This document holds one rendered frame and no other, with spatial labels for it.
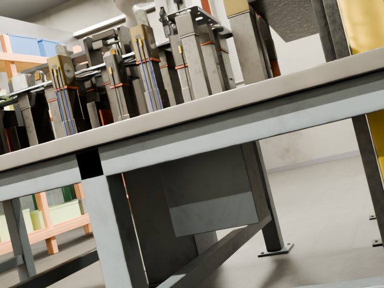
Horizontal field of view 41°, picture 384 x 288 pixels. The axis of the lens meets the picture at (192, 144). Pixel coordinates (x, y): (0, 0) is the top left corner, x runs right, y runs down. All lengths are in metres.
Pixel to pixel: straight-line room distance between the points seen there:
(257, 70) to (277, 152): 6.90
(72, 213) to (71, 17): 5.66
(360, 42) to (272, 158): 7.34
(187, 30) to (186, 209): 0.52
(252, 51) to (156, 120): 0.63
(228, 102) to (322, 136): 7.35
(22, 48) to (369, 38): 4.41
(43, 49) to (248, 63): 4.11
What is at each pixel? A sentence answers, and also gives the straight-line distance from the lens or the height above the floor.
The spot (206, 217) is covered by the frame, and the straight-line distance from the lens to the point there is 1.48.
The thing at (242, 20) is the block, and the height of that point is 0.98.
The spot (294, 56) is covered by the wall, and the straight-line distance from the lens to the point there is 8.54.
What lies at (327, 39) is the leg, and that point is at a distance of 1.64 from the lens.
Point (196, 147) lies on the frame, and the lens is 1.19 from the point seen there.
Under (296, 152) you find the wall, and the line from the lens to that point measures 8.52.
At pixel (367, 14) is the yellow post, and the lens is 1.33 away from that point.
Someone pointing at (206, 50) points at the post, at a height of 0.90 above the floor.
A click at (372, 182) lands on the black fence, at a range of 1.19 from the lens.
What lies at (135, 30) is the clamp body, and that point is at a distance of 1.76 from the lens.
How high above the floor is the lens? 0.58
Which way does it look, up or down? 1 degrees up
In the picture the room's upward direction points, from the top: 13 degrees counter-clockwise
